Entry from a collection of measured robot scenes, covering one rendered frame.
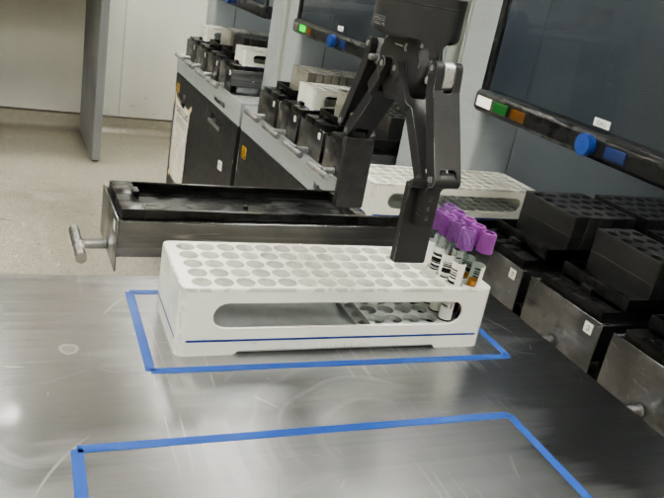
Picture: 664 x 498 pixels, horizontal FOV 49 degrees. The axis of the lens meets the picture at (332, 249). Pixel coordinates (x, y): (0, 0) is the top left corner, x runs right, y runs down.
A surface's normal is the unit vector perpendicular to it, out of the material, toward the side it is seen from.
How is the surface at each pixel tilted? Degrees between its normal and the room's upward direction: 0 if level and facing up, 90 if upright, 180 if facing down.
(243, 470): 0
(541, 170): 90
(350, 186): 90
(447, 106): 63
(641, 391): 90
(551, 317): 90
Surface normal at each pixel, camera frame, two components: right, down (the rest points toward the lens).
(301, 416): 0.18, -0.92
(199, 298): 0.36, 0.39
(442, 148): 0.40, -0.06
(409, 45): -0.92, -0.02
